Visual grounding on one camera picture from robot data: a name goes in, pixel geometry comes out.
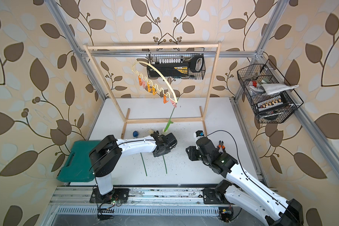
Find white tulip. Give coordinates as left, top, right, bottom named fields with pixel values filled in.
left=163, top=99, right=176, bottom=132
left=149, top=129, right=168, bottom=174

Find pink clip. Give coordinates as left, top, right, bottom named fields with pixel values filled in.
left=142, top=81, right=147, bottom=89
left=171, top=100, right=177, bottom=108

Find orange clip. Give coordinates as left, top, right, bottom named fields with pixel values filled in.
left=163, top=95, right=168, bottom=104
left=138, top=76, right=143, bottom=86

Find yellow clip hanger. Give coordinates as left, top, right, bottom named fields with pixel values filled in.
left=131, top=61, right=178, bottom=103

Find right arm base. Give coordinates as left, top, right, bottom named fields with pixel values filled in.
left=202, top=188, right=231, bottom=205

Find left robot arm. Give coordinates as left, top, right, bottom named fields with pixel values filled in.
left=89, top=131, right=178, bottom=195

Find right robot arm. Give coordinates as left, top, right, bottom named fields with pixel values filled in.
left=186, top=137, right=304, bottom=226

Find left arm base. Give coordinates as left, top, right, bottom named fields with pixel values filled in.
left=89, top=186, right=130, bottom=204

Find wooden clothes rack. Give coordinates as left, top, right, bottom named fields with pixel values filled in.
left=82, top=41, right=222, bottom=139

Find orange black pliers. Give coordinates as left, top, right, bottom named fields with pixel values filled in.
left=218, top=140, right=226, bottom=153

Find blue tulip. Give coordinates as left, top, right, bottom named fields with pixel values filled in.
left=133, top=131, right=147, bottom=176

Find yellow clip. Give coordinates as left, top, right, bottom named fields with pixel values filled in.
left=151, top=87, right=157, bottom=95
left=147, top=83, right=152, bottom=93

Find green tool case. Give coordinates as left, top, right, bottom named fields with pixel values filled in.
left=57, top=140, right=100, bottom=183

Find bit set box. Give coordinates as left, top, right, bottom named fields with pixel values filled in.
left=255, top=95, right=289, bottom=113

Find white paper in basket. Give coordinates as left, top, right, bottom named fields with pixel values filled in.
left=260, top=83, right=299, bottom=95

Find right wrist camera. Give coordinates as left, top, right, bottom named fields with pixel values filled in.
left=194, top=131, right=205, bottom=139

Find back wire basket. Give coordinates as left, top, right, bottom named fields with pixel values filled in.
left=146, top=53, right=206, bottom=81

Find wire basket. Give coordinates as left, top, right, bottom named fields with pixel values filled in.
left=146, top=53, right=206, bottom=81
left=237, top=59, right=304, bottom=123

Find right wire basket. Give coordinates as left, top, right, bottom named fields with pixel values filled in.
left=237, top=59, right=304, bottom=123

